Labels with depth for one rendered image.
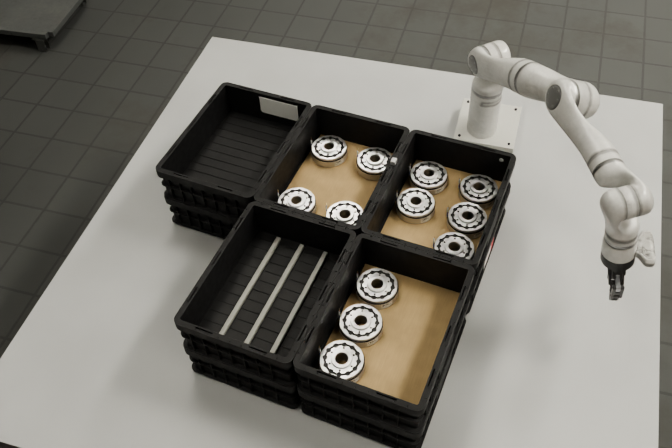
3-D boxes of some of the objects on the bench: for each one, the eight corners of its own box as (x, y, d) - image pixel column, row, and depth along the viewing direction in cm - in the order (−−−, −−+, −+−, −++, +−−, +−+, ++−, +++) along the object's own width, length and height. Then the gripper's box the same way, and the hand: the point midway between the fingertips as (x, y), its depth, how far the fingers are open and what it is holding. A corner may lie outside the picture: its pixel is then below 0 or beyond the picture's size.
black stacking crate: (360, 285, 204) (359, 258, 195) (468, 320, 195) (472, 293, 187) (298, 414, 180) (294, 390, 171) (418, 460, 171) (420, 437, 162)
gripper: (599, 222, 176) (594, 262, 189) (603, 275, 167) (598, 314, 179) (633, 222, 175) (626, 263, 187) (639, 276, 165) (631, 316, 177)
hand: (613, 285), depth 182 cm, fingers open, 5 cm apart
